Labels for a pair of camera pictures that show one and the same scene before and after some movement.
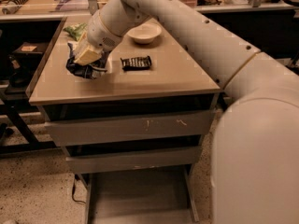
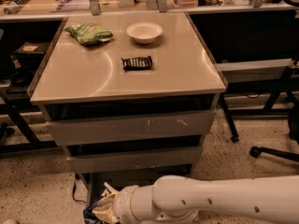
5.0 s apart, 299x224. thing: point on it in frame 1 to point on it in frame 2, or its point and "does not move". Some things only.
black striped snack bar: [135, 63] does not move
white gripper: [100, 35] to [121, 205]
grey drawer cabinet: [136, 134] does not move
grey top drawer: [131, 128] does not move
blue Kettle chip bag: [90, 71] to [89, 216]
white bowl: [145, 33] does not move
